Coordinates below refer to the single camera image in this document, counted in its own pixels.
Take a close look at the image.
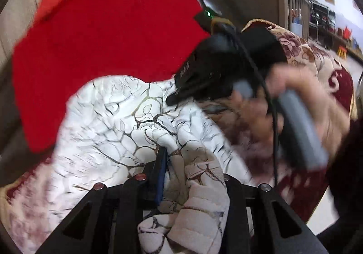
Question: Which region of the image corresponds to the white crack-print padded jacket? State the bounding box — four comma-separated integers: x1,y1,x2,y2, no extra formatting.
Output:
47,75,253,254

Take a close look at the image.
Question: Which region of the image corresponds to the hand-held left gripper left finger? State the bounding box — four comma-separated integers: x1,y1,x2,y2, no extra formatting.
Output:
37,146,169,254

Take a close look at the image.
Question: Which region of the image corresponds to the floral beige and maroon blanket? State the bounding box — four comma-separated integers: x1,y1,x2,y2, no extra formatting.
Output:
0,18,358,254

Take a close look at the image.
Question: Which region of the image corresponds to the wooden slatted rail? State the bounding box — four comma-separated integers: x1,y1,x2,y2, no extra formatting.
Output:
284,0,312,42

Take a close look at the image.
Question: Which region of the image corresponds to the black cable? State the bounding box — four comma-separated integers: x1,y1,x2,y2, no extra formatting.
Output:
211,20,281,186

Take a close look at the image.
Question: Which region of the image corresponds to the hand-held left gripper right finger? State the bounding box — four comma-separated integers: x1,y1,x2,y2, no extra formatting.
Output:
223,175,326,254

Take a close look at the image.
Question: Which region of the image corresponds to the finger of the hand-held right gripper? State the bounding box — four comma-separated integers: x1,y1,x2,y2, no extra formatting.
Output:
166,86,211,106

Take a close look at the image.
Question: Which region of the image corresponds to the person's right hand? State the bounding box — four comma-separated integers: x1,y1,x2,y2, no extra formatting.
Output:
234,67,351,158

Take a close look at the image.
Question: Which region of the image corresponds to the dark metal shelf rack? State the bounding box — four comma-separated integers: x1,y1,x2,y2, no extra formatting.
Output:
309,1,337,46

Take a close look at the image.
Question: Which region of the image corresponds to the red cloth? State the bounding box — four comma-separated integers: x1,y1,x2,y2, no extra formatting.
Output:
13,0,212,154

